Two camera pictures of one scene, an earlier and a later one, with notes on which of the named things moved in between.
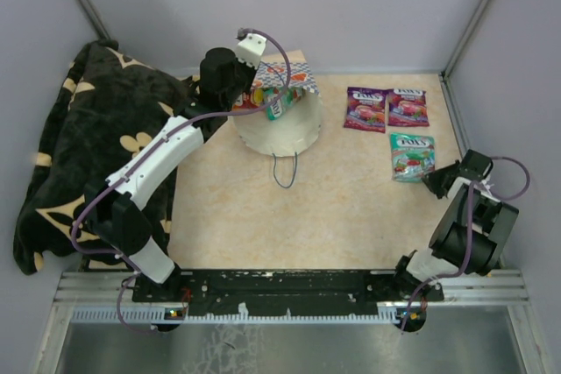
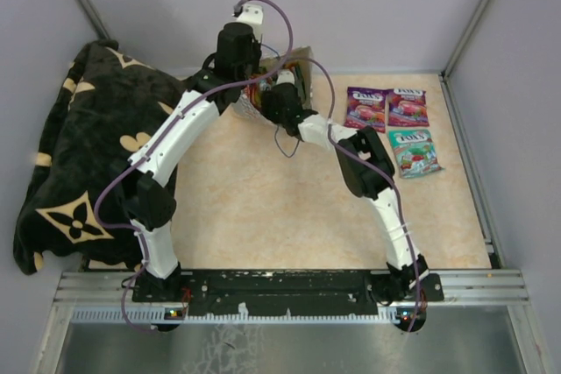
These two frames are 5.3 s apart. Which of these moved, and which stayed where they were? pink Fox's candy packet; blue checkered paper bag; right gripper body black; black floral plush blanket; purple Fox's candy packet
Moved: right gripper body black; blue checkered paper bag
Stayed: black floral plush blanket; purple Fox's candy packet; pink Fox's candy packet
